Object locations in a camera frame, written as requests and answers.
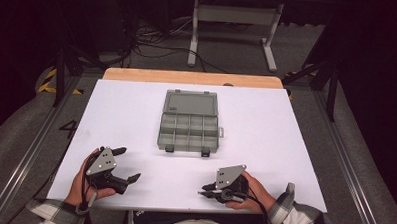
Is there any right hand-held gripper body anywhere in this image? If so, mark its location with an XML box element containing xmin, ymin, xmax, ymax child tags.
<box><xmin>212</xmin><ymin>163</ymin><xmax>252</xmax><ymax>205</ymax></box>

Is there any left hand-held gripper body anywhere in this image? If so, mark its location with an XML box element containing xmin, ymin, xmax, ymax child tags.
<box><xmin>84</xmin><ymin>145</ymin><xmax>132</xmax><ymax>196</ymax></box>

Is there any grey plastic compartment box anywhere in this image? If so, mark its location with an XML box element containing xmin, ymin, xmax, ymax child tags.
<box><xmin>156</xmin><ymin>88</ymin><xmax>226</xmax><ymax>159</ymax></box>

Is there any person's right hand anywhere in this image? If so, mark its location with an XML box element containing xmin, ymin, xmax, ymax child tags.
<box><xmin>224</xmin><ymin>170</ymin><xmax>278</xmax><ymax>215</ymax></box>

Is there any person's left hand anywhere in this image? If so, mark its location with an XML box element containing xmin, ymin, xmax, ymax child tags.
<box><xmin>63</xmin><ymin>146</ymin><xmax>119</xmax><ymax>208</ymax></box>

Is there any white board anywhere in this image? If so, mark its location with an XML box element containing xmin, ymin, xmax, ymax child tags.
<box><xmin>46</xmin><ymin>77</ymin><xmax>331</xmax><ymax>219</ymax></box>

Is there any yellow black floor tape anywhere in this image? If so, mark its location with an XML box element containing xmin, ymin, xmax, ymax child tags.
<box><xmin>36</xmin><ymin>67</ymin><xmax>86</xmax><ymax>96</ymax></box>

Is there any black tripod stand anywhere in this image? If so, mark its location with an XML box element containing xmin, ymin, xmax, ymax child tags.
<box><xmin>51</xmin><ymin>43</ymin><xmax>103</xmax><ymax>110</ymax></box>

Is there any black metal stand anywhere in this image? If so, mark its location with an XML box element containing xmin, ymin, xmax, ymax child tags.
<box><xmin>280</xmin><ymin>54</ymin><xmax>340</xmax><ymax>123</ymax></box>

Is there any white metal stand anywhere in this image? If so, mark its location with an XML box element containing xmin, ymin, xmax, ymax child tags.
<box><xmin>186</xmin><ymin>0</ymin><xmax>285</xmax><ymax>74</ymax></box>

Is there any left hand-held gripper black cable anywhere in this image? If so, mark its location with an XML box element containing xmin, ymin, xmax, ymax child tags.
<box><xmin>78</xmin><ymin>152</ymin><xmax>98</xmax><ymax>224</ymax></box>

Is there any hand-held gripper black cable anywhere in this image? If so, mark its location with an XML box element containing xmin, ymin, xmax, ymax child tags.
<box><xmin>78</xmin><ymin>152</ymin><xmax>98</xmax><ymax>224</ymax></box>
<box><xmin>221</xmin><ymin>189</ymin><xmax>274</xmax><ymax>224</ymax></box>

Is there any right hand-held gripper black cable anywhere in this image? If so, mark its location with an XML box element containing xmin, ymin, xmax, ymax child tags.
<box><xmin>221</xmin><ymin>189</ymin><xmax>274</xmax><ymax>224</ymax></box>

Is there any aluminium floor rail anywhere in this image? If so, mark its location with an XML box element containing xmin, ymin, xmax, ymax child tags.
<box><xmin>0</xmin><ymin>72</ymin><xmax>84</xmax><ymax>224</ymax></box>
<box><xmin>307</xmin><ymin>90</ymin><xmax>391</xmax><ymax>224</ymax></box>

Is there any bundle of black floor cables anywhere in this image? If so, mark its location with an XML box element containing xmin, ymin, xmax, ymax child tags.
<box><xmin>121</xmin><ymin>17</ymin><xmax>231</xmax><ymax>74</ymax></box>

